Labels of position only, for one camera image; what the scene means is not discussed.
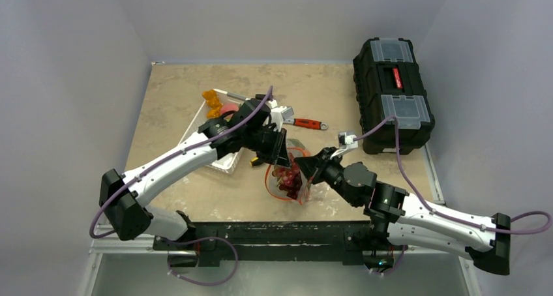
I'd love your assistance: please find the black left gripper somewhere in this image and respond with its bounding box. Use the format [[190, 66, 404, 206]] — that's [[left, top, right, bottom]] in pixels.
[[243, 125, 291, 168]]

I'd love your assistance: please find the purple toy grape bunch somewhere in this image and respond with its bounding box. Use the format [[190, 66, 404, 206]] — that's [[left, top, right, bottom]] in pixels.
[[268, 160, 303, 200]]

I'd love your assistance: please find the clear zip top bag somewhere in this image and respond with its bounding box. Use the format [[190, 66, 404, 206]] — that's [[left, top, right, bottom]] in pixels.
[[264, 138, 323, 205]]

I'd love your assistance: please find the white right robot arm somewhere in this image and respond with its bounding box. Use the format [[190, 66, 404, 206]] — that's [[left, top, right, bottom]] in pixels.
[[295, 147, 511, 276]]

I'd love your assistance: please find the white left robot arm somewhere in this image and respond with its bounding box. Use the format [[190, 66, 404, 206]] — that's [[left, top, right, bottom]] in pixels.
[[99, 99, 293, 250]]

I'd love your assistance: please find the yellow black screwdriver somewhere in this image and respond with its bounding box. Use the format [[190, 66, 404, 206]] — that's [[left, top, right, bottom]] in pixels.
[[250, 157, 263, 167]]

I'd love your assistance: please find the white plastic basket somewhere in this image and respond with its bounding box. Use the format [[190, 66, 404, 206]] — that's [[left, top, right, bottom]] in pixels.
[[178, 89, 247, 175]]

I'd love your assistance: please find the pink toy peach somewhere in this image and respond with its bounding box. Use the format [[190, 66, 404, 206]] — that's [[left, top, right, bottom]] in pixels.
[[220, 103, 239, 117]]

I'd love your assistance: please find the black toolbox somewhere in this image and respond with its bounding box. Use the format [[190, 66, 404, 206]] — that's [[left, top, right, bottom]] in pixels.
[[353, 37, 436, 155]]

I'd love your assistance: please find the red handled adjustable wrench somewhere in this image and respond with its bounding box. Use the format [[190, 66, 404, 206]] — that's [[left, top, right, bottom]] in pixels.
[[283, 118, 328, 130]]

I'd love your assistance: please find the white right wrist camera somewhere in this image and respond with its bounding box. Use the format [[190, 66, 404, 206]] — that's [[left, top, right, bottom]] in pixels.
[[331, 131, 359, 158]]

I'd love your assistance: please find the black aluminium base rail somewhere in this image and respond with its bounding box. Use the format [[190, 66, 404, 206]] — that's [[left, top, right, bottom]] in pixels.
[[89, 219, 426, 269]]

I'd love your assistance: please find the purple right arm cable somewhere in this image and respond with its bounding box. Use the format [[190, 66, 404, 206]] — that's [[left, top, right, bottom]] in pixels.
[[351, 115, 553, 276]]

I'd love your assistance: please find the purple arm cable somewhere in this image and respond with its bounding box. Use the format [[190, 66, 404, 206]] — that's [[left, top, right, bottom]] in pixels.
[[88, 85, 275, 286], [351, 115, 553, 276]]

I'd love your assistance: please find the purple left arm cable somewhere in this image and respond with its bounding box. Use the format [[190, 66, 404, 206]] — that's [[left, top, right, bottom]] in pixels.
[[88, 85, 275, 286]]

